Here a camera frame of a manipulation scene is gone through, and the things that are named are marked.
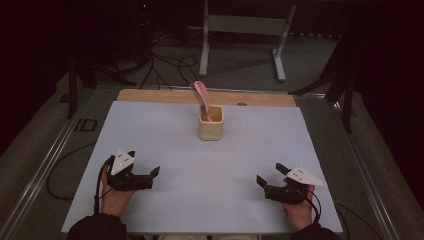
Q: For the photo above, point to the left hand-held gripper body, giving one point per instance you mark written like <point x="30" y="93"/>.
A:
<point x="130" y="181"/>

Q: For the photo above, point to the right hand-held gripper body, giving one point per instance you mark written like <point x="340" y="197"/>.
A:
<point x="286" y="194"/>

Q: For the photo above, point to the cream square cup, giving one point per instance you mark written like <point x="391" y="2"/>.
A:
<point x="210" y="131"/>

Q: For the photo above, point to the pink hairbrush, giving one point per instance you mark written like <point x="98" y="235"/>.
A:
<point x="204" y="95"/>

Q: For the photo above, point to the person's right hand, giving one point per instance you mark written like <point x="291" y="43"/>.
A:
<point x="300" y="215"/>

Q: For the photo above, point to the person's left hand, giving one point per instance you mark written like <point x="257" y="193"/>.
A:
<point x="115" y="201"/>

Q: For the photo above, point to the white table sheet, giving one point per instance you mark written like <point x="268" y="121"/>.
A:
<point x="200" y="186"/>

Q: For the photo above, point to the black tripod stand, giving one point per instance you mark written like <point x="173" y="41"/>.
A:
<point x="347" y="103"/>
<point x="72" y="86"/>

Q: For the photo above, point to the grey metal stand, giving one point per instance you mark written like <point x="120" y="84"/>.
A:
<point x="245" y="25"/>

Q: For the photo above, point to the aluminium floor rail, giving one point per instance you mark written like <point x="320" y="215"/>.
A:
<point x="43" y="170"/>
<point x="366" y="180"/>

